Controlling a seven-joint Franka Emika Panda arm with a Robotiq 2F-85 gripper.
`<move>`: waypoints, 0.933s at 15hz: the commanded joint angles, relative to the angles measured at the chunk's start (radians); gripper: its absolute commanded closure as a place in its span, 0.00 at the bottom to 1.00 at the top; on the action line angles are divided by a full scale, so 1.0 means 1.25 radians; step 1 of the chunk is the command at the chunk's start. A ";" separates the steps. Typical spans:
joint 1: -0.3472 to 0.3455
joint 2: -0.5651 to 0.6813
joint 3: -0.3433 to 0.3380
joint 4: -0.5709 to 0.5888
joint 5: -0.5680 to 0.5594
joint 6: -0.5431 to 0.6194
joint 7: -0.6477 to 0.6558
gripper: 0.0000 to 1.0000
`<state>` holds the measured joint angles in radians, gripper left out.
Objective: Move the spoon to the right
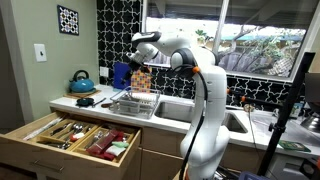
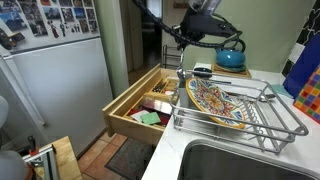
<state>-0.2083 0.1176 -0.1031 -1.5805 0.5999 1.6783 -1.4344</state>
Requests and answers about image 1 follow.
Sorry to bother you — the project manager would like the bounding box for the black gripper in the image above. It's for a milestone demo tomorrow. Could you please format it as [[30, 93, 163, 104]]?
[[121, 59, 144, 84]]

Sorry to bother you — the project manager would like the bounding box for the black spoon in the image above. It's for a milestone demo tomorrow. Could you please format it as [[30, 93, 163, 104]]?
[[75, 97, 96, 108]]

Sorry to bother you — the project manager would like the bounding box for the blue board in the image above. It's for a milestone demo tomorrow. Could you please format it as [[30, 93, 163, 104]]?
[[112, 61, 133, 91]]

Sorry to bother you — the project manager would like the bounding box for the metal table knife on counter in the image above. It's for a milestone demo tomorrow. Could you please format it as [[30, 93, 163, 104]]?
[[91, 97, 108, 108]]

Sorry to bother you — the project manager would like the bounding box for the stainless steel sink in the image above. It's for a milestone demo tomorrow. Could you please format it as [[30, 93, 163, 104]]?
[[153, 100, 250, 135]]

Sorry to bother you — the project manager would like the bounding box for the wooden trivet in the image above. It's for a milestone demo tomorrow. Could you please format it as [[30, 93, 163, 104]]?
[[62, 88, 102, 100]]

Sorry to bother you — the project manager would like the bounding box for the green sponge cloth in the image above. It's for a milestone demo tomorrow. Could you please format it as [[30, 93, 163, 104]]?
[[111, 140, 130, 149]]

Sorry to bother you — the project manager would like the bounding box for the clear plastic box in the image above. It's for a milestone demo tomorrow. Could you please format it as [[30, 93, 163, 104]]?
[[86, 130, 116, 155]]

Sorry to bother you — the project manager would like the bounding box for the white cloth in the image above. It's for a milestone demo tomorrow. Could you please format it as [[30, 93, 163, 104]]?
[[105, 144, 127, 157]]

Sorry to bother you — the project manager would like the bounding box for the bamboo cutlery organizer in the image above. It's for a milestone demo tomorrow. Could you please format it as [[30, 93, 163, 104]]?
[[35, 117, 137, 165]]

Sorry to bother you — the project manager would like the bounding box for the framed patterned tile picture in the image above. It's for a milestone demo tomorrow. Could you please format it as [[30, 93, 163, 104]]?
[[56, 3, 81, 37]]

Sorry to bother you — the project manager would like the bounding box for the wooden base cabinet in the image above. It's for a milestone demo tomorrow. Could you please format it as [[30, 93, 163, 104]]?
[[139, 125, 268, 180]]

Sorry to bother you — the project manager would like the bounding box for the long white box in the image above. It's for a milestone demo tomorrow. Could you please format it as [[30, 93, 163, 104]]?
[[22, 116, 65, 142]]

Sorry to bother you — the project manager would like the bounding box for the wooden workbench top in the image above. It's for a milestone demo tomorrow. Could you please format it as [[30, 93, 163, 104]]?
[[171, 163, 188, 180]]

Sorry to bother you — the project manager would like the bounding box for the light wooden kitchen drawer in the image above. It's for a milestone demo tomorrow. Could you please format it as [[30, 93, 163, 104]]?
[[0, 110, 143, 180]]

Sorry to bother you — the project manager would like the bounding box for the green notebook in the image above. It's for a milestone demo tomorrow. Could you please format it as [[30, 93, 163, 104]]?
[[277, 139, 312, 154]]

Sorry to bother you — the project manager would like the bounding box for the white wall outlet plate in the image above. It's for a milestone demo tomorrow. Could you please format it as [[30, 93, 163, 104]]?
[[98, 65, 110, 79]]

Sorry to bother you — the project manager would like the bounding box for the metal wire dish rack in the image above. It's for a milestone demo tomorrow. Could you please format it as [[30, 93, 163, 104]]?
[[108, 86, 162, 120]]

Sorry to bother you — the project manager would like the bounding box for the teal kettle with black handle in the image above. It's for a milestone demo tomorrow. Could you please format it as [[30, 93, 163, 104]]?
[[68, 69, 96, 94]]

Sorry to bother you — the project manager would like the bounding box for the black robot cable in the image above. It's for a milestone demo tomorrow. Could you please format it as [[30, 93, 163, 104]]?
[[173, 65, 210, 180]]

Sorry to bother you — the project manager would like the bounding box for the white light switch plate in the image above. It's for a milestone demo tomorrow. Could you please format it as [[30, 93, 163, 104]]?
[[32, 42, 48, 63]]

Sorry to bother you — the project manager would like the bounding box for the metal drawer handle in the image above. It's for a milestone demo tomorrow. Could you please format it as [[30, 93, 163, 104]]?
[[31, 158, 65, 173]]

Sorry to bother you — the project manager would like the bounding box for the window with white frame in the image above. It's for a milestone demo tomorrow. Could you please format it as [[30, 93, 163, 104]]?
[[141, 0, 320, 84]]

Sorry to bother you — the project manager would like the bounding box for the black camera stand pole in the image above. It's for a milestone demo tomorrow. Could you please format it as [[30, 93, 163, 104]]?
[[255, 51, 316, 178]]

